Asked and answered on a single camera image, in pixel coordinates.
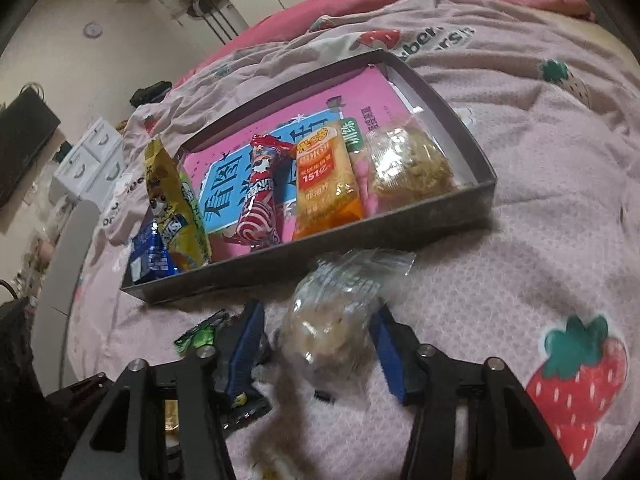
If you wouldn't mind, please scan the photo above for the yellow snack packet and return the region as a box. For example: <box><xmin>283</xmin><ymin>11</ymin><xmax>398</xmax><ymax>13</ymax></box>
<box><xmin>143</xmin><ymin>139</ymin><xmax>212</xmax><ymax>272</ymax></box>

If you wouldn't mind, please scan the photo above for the clear-wrapped brown cake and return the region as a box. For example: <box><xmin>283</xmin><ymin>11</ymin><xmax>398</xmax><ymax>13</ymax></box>
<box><xmin>279</xmin><ymin>249</ymin><xmax>417</xmax><ymax>397</ymax></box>

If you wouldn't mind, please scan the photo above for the yellow bed sheet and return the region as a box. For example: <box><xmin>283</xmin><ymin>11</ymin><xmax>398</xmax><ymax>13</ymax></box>
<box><xmin>537</xmin><ymin>6</ymin><xmax>632</xmax><ymax>68</ymax></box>

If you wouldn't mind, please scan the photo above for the blue snack packet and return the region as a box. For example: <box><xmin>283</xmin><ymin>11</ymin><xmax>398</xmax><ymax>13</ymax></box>
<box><xmin>127</xmin><ymin>220</ymin><xmax>179</xmax><ymax>286</ymax></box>

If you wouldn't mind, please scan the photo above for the clear-wrapped oat cookie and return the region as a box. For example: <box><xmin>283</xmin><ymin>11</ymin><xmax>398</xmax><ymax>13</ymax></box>
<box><xmin>366</xmin><ymin>125</ymin><xmax>457</xmax><ymax>207</ymax></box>

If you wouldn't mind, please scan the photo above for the pink and blue book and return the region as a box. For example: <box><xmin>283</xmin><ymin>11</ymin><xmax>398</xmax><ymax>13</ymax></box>
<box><xmin>182</xmin><ymin>65</ymin><xmax>417</xmax><ymax>257</ymax></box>

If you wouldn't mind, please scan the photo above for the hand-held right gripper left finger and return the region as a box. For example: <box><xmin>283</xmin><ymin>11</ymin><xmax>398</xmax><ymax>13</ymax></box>
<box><xmin>60</xmin><ymin>299</ymin><xmax>273</xmax><ymax>480</ymax></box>

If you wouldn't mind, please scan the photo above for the black television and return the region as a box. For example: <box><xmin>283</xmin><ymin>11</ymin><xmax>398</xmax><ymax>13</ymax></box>
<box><xmin>0</xmin><ymin>91</ymin><xmax>62</xmax><ymax>212</ymax></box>

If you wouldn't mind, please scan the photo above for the red striped snack packet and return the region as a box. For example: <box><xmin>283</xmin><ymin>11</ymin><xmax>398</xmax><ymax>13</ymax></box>
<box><xmin>234</xmin><ymin>134</ymin><xmax>297</xmax><ymax>250</ymax></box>

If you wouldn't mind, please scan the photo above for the white rounded board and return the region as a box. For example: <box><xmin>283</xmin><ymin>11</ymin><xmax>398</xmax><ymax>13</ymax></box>
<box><xmin>30</xmin><ymin>199</ymin><xmax>102</xmax><ymax>357</ymax></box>

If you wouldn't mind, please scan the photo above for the green and black snack packet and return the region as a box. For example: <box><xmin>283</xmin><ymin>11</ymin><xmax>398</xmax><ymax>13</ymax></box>
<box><xmin>172</xmin><ymin>309</ymin><xmax>237</xmax><ymax>358</ymax></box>

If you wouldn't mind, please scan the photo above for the orange snack packet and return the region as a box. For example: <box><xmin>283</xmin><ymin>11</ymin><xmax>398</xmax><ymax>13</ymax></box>
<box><xmin>291</xmin><ymin>126</ymin><xmax>365</xmax><ymax>240</ymax></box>

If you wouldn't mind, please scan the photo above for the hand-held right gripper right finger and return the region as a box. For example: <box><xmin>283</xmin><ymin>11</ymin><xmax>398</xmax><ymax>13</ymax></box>
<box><xmin>369</xmin><ymin>305</ymin><xmax>576</xmax><ymax>480</ymax></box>

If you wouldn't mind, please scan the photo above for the grey shallow cardboard box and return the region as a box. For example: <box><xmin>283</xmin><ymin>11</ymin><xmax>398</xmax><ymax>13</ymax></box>
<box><xmin>120</xmin><ymin>49</ymin><xmax>499</xmax><ymax>306</ymax></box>

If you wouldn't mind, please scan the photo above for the white drawer cabinet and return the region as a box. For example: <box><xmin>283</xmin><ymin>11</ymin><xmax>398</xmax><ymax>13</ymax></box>
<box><xmin>52</xmin><ymin>117</ymin><xmax>127</xmax><ymax>207</ymax></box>

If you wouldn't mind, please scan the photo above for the dark clothes pile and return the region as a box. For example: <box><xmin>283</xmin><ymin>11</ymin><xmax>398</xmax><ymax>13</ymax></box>
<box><xmin>130</xmin><ymin>81</ymin><xmax>174</xmax><ymax>109</ymax></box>

